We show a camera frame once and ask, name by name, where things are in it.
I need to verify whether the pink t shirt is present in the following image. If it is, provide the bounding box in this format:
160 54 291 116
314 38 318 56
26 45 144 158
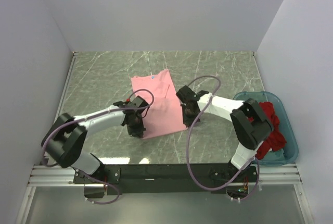
131 69 187 139

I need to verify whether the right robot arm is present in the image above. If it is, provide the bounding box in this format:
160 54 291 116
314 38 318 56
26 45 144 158
176 85 274 182

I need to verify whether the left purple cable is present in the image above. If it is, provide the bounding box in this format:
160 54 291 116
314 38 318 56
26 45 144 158
41 89 156 205

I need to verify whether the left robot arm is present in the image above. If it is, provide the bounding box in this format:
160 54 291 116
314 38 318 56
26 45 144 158
41 96 149 182

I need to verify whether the blue plastic basket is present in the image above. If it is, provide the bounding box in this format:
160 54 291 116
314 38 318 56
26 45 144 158
234 91 299 166

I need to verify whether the aluminium rail frame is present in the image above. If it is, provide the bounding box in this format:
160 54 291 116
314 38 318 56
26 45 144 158
17 51 310 223

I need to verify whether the black base beam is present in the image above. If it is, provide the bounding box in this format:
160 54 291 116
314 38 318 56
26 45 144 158
73 163 259 198

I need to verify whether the red t shirt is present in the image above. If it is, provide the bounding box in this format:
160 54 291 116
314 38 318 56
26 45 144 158
256 102 287 160

